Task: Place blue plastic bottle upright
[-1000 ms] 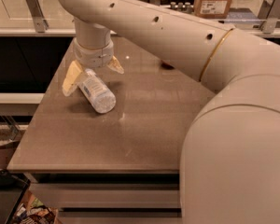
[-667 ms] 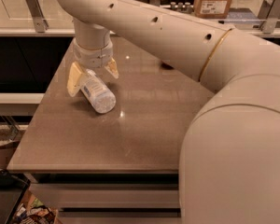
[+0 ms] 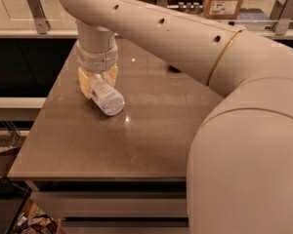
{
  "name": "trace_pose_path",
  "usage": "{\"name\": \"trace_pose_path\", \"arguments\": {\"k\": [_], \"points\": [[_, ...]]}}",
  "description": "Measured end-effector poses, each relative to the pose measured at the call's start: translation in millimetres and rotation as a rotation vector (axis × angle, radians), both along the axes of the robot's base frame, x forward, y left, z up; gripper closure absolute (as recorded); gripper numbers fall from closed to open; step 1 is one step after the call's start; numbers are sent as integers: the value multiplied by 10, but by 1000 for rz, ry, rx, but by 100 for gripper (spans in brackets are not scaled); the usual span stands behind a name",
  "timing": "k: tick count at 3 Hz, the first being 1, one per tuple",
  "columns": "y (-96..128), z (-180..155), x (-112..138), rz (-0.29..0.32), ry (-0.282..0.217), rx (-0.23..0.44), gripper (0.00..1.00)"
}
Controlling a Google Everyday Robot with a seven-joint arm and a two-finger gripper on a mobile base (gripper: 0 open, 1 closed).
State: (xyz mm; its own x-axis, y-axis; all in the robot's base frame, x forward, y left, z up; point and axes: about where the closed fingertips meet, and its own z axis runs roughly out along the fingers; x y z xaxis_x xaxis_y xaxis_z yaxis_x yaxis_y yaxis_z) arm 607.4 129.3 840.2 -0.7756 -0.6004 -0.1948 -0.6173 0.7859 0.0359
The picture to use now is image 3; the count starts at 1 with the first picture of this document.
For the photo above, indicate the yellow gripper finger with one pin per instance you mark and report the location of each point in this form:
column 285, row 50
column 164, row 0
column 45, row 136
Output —
column 85, row 77
column 111, row 75

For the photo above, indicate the cardboard box with label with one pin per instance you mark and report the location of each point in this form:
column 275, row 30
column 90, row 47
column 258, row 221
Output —
column 221, row 9

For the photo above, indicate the right metal bracket post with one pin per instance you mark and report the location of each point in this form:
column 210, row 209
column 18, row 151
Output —
column 284, row 18

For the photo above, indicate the glass barrier panel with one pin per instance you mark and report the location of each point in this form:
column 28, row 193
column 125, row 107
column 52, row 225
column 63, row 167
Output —
column 16, row 15

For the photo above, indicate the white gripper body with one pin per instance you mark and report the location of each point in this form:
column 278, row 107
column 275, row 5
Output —
column 96, row 59

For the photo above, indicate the black bin lower left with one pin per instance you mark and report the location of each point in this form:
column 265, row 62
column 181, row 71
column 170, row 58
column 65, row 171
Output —
column 13, row 195

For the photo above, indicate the left metal bracket post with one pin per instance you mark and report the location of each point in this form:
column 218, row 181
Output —
column 41, row 23

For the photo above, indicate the clear blue-label plastic bottle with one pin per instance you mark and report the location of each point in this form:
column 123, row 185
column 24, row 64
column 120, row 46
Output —
column 105, row 96

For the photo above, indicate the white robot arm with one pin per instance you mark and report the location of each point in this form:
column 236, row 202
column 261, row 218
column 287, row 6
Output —
column 240, row 165

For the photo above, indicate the grey table drawer unit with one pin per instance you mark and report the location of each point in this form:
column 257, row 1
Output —
column 115, row 207

